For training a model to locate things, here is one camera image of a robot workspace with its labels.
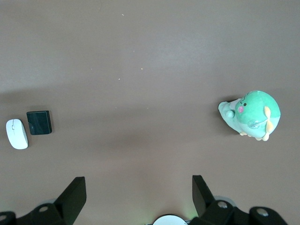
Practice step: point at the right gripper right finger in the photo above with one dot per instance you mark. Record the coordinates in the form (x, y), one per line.
(204, 201)

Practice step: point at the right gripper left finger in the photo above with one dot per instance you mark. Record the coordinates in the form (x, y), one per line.
(70, 199)

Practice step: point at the dark green square box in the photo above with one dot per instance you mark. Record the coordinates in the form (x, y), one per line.
(38, 123)

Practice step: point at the white computer mouse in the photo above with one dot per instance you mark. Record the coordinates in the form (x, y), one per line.
(16, 136)

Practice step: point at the green dinosaur plush toy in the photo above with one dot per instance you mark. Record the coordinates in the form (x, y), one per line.
(255, 110)

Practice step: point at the brown table cover mat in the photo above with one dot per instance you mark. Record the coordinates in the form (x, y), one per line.
(140, 93)

